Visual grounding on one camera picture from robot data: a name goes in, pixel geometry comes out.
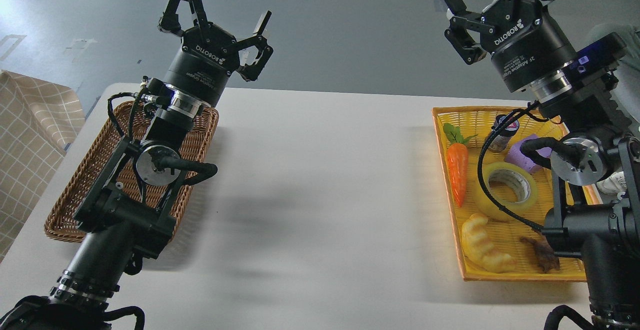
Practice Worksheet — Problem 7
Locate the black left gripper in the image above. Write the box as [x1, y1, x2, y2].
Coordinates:
[158, 0, 274, 108]

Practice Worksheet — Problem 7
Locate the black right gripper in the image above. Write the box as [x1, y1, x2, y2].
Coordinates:
[443, 0, 578, 92]

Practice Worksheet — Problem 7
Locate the yellow tape roll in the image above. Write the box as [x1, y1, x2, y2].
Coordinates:
[472, 162, 539, 222]

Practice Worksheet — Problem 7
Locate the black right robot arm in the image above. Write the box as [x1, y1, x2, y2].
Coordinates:
[443, 0, 640, 330]

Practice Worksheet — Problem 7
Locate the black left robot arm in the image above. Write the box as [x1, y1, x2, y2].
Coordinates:
[1, 0, 274, 330]

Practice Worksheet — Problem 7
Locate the brown wicker basket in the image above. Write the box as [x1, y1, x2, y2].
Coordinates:
[44, 100, 220, 244]

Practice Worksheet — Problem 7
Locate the small dark jar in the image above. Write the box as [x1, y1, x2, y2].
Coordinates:
[487, 114, 520, 152]

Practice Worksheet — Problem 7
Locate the purple foam block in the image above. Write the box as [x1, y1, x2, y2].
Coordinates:
[503, 134, 542, 175]

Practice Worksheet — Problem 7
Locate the orange toy carrot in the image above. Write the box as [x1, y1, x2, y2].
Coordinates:
[442, 123, 477, 207]

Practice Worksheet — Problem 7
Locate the beige checkered cloth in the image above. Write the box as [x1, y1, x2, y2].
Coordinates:
[0, 70, 86, 258]

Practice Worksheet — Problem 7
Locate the yellow plastic basket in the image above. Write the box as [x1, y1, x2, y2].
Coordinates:
[432, 106, 586, 282]

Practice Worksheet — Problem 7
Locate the white sneaker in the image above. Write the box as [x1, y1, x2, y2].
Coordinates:
[596, 171, 627, 196]

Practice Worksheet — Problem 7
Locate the yellow toy croissant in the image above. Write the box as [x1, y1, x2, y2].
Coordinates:
[461, 213, 517, 274]

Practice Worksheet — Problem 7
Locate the brown toy animal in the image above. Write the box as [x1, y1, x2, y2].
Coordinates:
[519, 235, 562, 273]

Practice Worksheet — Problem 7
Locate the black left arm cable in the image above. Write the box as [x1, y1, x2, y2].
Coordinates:
[106, 92, 151, 143]

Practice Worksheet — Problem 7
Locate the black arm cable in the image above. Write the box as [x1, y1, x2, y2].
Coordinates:
[106, 92, 151, 143]
[477, 100, 563, 233]

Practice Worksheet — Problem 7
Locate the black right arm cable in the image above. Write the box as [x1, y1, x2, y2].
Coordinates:
[477, 100, 563, 233]

